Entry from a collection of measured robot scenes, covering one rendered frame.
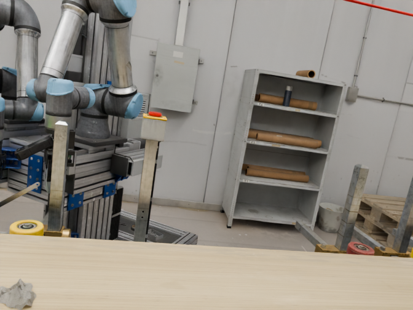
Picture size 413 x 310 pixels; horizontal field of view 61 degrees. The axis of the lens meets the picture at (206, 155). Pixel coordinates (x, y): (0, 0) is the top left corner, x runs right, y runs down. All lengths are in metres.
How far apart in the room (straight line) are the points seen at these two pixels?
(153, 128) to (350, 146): 3.35
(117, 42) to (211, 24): 2.33
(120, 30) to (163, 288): 0.94
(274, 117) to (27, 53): 2.74
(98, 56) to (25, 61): 0.37
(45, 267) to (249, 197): 3.22
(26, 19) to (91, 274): 1.08
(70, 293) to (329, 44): 3.60
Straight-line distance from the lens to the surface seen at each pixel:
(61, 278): 0.82
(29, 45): 1.59
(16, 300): 0.75
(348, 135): 4.17
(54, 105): 1.15
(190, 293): 0.80
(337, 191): 4.28
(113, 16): 1.36
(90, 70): 1.82
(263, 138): 3.37
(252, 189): 3.89
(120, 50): 1.41
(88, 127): 1.56
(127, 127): 1.98
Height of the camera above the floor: 1.34
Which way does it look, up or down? 11 degrees down
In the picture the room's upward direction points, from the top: 9 degrees clockwise
